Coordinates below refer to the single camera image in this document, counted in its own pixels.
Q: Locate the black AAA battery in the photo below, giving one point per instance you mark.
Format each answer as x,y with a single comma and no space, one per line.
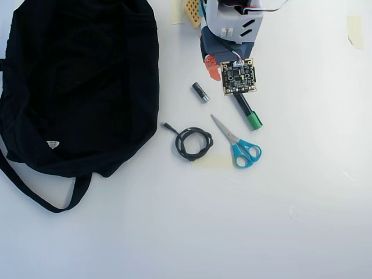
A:
200,92

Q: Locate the yellow perforated block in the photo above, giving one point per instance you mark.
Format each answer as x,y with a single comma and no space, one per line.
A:
193,13

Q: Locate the black camera circuit board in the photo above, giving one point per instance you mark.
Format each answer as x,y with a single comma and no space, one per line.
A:
239,77

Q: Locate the black fabric bag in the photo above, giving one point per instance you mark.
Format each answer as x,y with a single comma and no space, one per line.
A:
78,87

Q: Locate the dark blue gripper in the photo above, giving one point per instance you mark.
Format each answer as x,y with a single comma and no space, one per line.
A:
213,67

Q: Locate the beige masking tape strip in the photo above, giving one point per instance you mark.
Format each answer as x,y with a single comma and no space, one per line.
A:
356,32
178,11
212,161

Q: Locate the black marker with green cap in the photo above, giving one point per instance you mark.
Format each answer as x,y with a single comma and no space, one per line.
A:
250,114

